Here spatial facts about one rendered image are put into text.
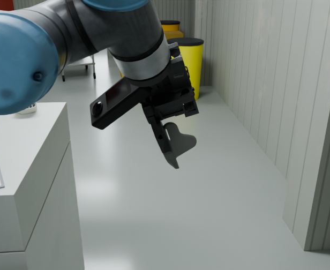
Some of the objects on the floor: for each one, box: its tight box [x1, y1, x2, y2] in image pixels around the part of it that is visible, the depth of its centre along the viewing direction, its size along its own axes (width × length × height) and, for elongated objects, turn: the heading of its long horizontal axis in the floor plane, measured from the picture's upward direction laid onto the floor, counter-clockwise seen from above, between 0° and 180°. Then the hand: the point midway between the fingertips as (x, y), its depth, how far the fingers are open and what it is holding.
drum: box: [167, 38, 204, 100], centre depth 452 cm, size 47×45×72 cm
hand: (165, 135), depth 68 cm, fingers open, 14 cm apart
